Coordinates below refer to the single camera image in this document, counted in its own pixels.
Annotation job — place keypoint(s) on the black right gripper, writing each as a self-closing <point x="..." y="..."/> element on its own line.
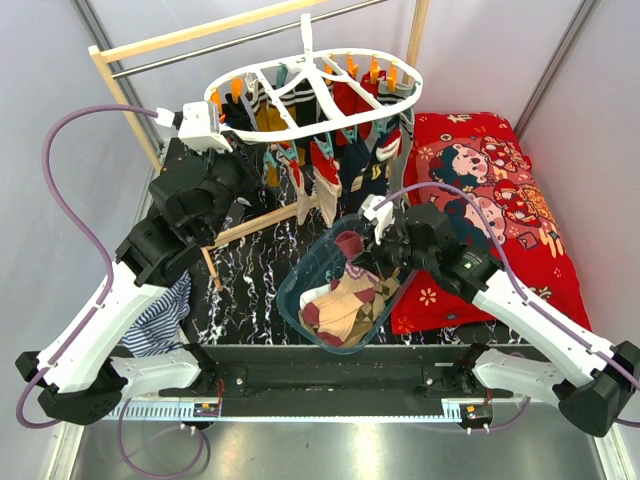
<point x="389" y="231"/>

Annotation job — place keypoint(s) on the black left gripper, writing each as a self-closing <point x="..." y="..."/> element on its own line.
<point x="239" y="158"/>

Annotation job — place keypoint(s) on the beige sock with red cuff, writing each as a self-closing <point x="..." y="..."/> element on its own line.
<point x="303" y="201"/>

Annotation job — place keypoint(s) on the white oval clip hanger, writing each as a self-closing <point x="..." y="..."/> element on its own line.
<point x="279" y="77"/>

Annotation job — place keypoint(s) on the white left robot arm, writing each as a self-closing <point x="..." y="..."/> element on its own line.
<point x="80" y="379"/>

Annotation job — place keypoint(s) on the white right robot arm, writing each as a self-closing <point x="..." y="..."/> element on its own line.
<point x="586" y="377"/>

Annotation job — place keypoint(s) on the teal clothes clip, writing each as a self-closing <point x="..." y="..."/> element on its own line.
<point x="322" y="149"/>

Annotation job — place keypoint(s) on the grey hanging sock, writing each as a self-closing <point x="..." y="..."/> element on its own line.
<point x="407" y="127"/>

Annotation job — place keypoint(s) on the purple striped beige sock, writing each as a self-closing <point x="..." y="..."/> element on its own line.
<point x="351" y="245"/>

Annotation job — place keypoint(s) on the navy hanging sock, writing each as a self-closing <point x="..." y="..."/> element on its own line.
<point x="361" y="174"/>

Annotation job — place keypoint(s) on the red cartoon print pillow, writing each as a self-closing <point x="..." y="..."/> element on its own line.
<point x="472" y="168"/>

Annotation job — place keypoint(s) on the mustard yellow hanging sock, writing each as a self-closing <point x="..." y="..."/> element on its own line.
<point x="272" y="121"/>

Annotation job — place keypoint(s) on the clear blue plastic bin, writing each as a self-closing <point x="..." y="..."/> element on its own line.
<point x="327" y="307"/>

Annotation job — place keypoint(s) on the blue striped cloth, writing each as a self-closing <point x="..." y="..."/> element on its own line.
<point x="155" y="331"/>

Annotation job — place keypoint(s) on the red hanging sock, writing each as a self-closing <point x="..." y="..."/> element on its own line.
<point x="349" y="101"/>

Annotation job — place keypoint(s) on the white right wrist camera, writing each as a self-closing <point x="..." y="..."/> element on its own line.
<point x="379" y="212"/>

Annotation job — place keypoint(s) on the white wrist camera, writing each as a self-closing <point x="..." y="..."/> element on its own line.
<point x="200" y="128"/>
<point x="379" y="212"/>

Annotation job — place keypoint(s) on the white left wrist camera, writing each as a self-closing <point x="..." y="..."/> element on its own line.
<point x="200" y="128"/>

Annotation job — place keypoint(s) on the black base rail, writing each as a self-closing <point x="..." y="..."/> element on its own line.
<point x="242" y="371"/>

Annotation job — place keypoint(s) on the wooden drying rack frame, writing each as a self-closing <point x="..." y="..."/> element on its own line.
<point x="133" y="112"/>

